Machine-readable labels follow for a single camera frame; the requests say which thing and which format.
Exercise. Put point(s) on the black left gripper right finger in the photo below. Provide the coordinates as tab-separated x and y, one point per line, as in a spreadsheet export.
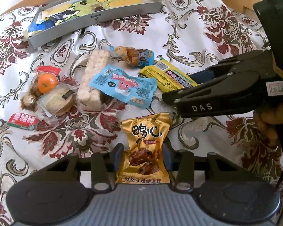
180	164

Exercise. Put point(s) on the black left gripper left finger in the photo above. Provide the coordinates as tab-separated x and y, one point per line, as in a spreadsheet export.
104	166

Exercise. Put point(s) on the gold duck heart snack packet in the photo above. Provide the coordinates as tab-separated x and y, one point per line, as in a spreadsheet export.
143	161

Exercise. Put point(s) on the white rice cracker pack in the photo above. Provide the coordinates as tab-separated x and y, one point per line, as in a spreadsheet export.
90	98

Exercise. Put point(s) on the yellow snack bar packet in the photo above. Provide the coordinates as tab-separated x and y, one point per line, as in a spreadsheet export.
167	76

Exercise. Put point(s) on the clear round biscuit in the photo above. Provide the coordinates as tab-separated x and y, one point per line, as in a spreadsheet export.
58	101

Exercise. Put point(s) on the blue cartoon snack packet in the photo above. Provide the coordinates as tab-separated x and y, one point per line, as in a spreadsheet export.
114	82

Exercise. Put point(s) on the red green small snack packet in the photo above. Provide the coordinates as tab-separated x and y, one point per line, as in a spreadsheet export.
23	121

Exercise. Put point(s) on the orange tangerine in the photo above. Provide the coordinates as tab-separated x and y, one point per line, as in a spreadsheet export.
46	82

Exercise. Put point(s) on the red-top quail egg packet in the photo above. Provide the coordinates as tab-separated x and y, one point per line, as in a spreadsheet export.
29	100

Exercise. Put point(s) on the clear blue tofu snack packet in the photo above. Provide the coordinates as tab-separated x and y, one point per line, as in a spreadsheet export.
133	56

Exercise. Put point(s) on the person's right hand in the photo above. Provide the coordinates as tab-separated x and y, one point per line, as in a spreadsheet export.
270	122

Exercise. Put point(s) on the floral white red bed cover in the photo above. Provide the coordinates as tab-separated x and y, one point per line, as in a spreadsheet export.
191	34

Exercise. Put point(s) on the grey tray with cartoon lining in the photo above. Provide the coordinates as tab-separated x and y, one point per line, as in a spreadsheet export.
61	17

